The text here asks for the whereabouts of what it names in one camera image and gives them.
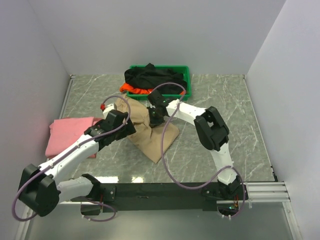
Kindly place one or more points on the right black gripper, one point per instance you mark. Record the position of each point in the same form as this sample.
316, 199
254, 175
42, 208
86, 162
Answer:
153, 122

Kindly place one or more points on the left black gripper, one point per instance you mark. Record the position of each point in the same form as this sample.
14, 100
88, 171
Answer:
127, 130

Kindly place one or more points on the beige t shirt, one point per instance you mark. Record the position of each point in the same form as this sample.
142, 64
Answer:
146, 138

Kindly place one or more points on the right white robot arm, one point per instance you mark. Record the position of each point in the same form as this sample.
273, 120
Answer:
212, 132

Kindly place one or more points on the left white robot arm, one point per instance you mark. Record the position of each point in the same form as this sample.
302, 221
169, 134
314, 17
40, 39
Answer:
43, 187

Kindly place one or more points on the orange t shirt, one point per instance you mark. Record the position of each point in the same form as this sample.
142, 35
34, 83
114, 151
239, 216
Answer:
165, 89

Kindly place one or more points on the black t shirt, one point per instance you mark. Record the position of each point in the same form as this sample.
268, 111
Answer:
149, 77

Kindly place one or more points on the green plastic bin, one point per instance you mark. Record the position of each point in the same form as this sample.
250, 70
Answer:
178, 68

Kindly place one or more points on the light pink folded t shirt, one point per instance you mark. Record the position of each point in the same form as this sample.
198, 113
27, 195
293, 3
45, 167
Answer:
64, 132

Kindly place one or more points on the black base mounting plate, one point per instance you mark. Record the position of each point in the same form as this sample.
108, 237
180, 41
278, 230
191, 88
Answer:
166, 196

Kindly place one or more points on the aluminium rail frame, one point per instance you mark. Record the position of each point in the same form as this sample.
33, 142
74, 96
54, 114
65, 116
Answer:
263, 218

